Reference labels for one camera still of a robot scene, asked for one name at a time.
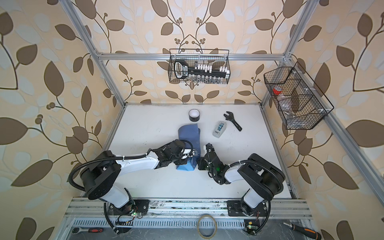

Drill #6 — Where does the red handled ratchet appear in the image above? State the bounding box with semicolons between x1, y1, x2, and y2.
72;227;104;235

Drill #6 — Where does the wire basket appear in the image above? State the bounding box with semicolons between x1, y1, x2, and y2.
168;48;231;85
264;62;334;130

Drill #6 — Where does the clear tape ring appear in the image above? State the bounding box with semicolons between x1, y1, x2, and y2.
196;213;218;240

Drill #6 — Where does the red object in basket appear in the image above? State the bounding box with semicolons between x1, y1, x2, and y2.
273;86;283;96

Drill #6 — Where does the black tape roll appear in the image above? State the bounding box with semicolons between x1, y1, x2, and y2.
189;109;201;122

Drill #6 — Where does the white tape dispenser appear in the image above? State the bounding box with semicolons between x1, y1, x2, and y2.
213;121;227;138

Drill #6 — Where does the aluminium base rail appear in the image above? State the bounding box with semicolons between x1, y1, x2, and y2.
65;198;313;220

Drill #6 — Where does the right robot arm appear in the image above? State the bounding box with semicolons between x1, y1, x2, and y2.
198;150;286;236

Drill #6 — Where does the black adjustable wrench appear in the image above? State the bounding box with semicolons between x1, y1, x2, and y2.
224;111;243;132

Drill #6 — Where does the right wire basket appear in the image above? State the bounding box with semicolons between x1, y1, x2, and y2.
264;62;334;130

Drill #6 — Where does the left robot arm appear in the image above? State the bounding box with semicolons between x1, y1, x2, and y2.
68;140;197;234

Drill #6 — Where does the back wire basket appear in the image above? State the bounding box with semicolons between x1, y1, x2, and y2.
168;48;231;85

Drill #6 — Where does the socket set holder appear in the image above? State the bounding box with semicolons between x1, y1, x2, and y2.
173;60;231;80

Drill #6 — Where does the orange handled screwdriver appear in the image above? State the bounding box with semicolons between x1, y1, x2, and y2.
284;223;322;240

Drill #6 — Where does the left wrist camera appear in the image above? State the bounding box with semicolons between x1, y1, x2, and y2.
187;150;198;158

